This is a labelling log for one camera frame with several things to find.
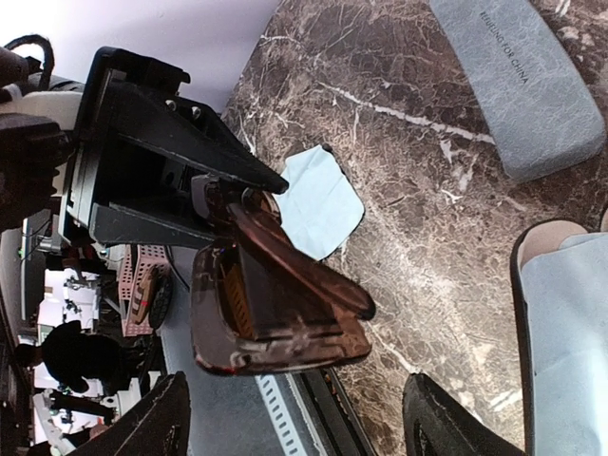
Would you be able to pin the black front table rail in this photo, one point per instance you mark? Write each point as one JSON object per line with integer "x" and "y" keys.
{"x": 329, "y": 413}

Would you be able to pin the blue-grey glasses case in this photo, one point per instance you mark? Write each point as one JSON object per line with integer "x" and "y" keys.
{"x": 539, "y": 111}

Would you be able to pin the person in black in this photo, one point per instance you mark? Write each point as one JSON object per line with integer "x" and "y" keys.
{"x": 73, "y": 357}

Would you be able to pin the white slotted cable duct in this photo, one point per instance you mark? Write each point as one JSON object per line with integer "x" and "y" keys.
{"x": 280, "y": 416}

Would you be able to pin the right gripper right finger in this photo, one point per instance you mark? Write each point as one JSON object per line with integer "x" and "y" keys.
{"x": 436, "y": 424}

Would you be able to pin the pink perforated basket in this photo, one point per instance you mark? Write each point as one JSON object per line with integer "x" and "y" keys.
{"x": 145, "y": 289}

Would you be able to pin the small blue cleaning cloth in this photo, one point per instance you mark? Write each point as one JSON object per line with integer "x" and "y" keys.
{"x": 566, "y": 296}

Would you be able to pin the thick black-frame sunglasses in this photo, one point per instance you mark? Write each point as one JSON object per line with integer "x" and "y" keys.
{"x": 258, "y": 305}

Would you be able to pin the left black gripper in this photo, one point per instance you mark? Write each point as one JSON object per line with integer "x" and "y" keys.
{"x": 137, "y": 145}

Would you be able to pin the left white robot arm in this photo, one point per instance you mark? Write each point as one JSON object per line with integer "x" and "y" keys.
{"x": 38, "y": 116}

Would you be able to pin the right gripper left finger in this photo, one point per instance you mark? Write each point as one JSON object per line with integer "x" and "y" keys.
{"x": 159, "y": 424}

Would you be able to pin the large blue cleaning cloth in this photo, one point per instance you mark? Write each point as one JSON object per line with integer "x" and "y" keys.
{"x": 320, "y": 209}

